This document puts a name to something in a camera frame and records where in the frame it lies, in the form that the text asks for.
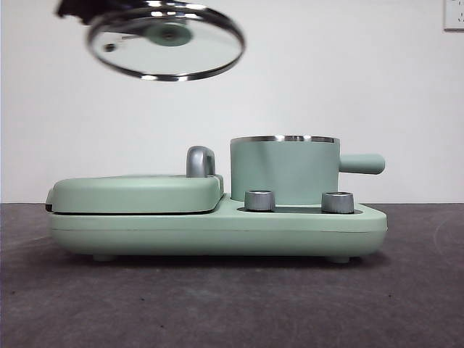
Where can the white wall socket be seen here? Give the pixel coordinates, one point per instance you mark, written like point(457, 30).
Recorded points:
point(455, 14)

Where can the mint green steamer pot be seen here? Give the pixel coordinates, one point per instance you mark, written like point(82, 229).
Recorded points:
point(286, 166)

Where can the silver control knob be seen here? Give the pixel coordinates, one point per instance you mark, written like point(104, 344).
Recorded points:
point(259, 200)
point(338, 202)

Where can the mint green appliance base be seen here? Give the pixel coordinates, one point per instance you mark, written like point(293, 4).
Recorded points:
point(253, 232)

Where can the mint green hinged griddle lid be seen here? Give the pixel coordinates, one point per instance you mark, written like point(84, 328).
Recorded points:
point(137, 194)

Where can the glass lid with green knob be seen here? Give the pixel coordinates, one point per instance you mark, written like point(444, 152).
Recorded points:
point(170, 34)

